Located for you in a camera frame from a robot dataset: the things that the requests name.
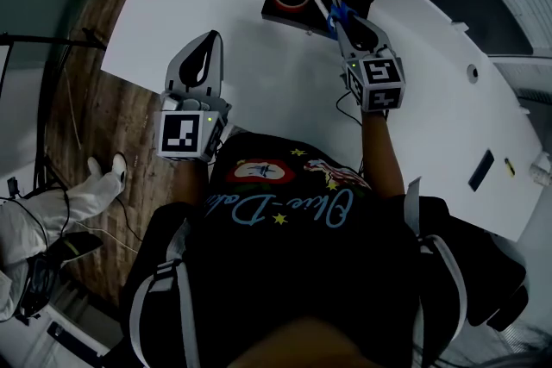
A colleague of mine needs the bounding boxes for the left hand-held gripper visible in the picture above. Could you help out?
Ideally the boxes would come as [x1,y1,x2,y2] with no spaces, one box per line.
[155,30,233,163]

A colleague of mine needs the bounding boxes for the person's left forearm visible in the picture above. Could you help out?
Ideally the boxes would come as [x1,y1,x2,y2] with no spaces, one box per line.
[174,159,215,206]

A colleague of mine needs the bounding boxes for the black white marker pen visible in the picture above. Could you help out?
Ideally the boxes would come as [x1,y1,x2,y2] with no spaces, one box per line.
[313,0,336,28]

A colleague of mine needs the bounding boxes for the small black rectangular block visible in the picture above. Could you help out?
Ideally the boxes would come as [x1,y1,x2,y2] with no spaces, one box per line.
[467,148,496,193]

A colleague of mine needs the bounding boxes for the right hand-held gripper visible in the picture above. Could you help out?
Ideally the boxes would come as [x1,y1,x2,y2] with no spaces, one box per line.
[334,16,407,114]

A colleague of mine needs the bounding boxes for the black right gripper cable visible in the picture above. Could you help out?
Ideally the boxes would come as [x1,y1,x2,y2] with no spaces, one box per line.
[335,90,363,127]

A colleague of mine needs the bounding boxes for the person's right forearm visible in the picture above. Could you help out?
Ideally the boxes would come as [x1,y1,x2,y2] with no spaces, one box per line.
[360,110,406,197]

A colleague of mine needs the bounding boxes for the black-framed whiteboard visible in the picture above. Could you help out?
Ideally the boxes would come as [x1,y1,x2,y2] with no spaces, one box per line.
[0,28,107,195]

